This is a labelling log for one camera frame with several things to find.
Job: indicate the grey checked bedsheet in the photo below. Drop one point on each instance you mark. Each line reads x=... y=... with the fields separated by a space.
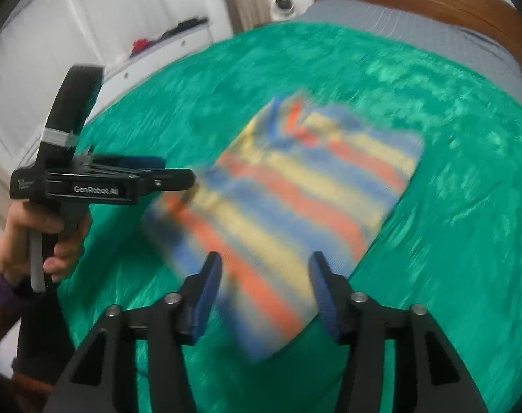
x=394 y=26

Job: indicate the black device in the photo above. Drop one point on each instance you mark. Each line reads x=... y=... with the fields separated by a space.
x=183 y=28

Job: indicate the striped knitted sweater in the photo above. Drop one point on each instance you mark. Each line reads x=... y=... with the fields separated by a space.
x=286 y=189

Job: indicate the white dresser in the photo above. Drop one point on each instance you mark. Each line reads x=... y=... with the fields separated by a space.
x=158 y=69

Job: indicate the person's left hand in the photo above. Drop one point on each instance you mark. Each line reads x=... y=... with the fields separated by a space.
x=16 y=232

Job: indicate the red item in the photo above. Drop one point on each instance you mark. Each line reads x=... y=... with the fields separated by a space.
x=141 y=46

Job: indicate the green floral blanket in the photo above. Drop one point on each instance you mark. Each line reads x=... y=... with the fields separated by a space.
x=437 y=223

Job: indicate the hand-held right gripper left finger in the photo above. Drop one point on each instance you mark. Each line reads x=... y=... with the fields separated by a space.
x=205 y=297

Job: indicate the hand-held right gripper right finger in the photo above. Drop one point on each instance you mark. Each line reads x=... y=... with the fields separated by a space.
x=325 y=297

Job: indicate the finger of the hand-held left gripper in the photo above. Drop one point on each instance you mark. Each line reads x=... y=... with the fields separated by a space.
x=127 y=162
x=170 y=180

